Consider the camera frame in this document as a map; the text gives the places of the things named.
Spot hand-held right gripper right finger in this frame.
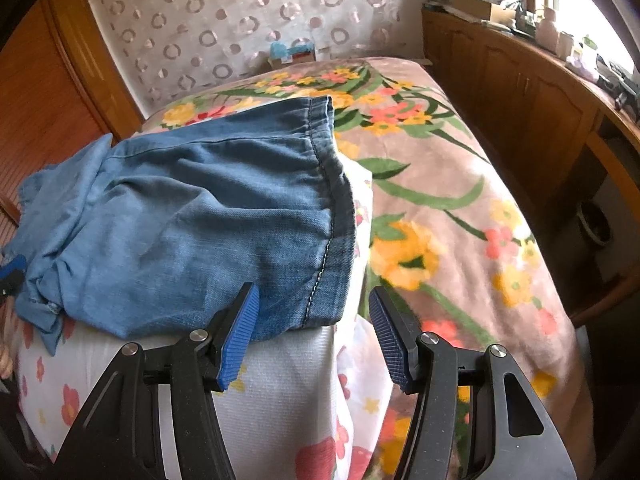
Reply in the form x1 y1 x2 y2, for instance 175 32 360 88
369 286 581 480

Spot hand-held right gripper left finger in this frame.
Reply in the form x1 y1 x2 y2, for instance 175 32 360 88
52 282 261 480

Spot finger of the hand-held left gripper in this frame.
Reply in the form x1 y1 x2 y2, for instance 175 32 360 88
0 271 26 301
0 255 27 281

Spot blue denim pants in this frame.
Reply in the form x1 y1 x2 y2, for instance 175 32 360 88
2 96 357 356

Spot floral fleece blanket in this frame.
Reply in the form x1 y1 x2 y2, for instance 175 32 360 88
145 57 596 480

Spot wooden slatted wardrobe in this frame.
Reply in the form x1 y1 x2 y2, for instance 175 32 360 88
0 0 146 256

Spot dark trash bin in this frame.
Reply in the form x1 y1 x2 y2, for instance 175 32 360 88
577 200 613 248

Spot long wooden cabinet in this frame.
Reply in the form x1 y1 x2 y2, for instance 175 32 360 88
422 5 640 326

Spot sheer circle-patterned curtain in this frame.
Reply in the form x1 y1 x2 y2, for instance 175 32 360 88
87 0 406 116

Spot black gadget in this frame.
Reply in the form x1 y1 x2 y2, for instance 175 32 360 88
597 60 640 111

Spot open cardboard box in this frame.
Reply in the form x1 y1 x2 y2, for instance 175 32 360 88
450 0 521 23

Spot white jug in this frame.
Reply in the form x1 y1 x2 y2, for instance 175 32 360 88
537 7 561 53

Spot window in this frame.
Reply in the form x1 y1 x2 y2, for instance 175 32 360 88
525 0 640 71

